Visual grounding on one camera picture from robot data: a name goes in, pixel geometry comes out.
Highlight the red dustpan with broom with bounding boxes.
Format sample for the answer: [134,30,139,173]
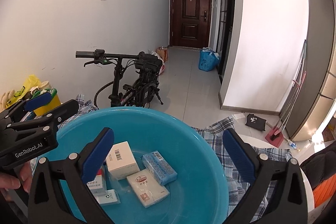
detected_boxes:
[265,71,306,148]

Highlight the black bicycle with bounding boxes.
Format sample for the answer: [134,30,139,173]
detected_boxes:
[75,49,164,107]

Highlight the brown cardboard box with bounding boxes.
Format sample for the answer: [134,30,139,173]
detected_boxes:
[156,47,169,62]

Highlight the yellow plastic bag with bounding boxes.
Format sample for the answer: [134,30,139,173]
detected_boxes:
[6,75,41,108]

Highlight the yellow green bin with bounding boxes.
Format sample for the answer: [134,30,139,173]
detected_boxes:
[33,88,61,116]

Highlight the white tissue pack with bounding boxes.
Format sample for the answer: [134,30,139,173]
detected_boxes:
[126,169,170,208]

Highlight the blue plastic basin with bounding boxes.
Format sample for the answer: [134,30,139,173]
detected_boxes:
[46,107,228,223]

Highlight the red white cigarette box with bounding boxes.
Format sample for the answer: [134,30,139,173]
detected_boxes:
[87,166,106,196]

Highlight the person left hand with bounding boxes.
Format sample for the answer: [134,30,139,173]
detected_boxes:
[0,161,33,193]

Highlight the steel refrigerator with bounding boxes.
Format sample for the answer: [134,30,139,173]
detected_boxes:
[285,0,335,141]

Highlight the beige stuffed animal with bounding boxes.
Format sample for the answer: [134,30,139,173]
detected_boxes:
[0,90,15,112]

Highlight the blue shopping bag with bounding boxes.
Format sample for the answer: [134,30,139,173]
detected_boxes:
[198,47,220,72]

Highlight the dark brown door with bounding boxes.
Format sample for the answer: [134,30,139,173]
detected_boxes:
[170,0,212,49]

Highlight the black bag on floor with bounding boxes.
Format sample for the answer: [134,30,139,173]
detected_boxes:
[245,114,266,131]

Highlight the blue wet wipes pack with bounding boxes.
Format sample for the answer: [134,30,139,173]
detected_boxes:
[142,151,178,186]

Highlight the pale green printed box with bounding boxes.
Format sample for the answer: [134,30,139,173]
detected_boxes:
[95,189,121,206]

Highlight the blue plaid cloth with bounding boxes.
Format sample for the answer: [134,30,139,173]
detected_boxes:
[29,107,302,223]

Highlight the beige white square box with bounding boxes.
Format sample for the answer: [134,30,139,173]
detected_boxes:
[105,141,140,180]

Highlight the orange chair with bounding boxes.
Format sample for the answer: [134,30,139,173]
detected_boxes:
[313,174,336,207]

